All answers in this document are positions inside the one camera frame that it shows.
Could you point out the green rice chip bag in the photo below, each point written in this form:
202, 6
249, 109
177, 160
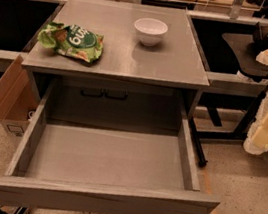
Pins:
71, 41

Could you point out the grey drawer cabinet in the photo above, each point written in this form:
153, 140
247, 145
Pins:
132, 86

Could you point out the open grey top drawer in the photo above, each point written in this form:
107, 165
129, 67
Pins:
129, 155

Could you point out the black side table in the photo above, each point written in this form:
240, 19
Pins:
245, 51

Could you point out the white ceramic bowl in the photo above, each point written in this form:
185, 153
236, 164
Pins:
149, 31

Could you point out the brown cardboard box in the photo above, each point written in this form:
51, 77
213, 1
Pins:
17, 100

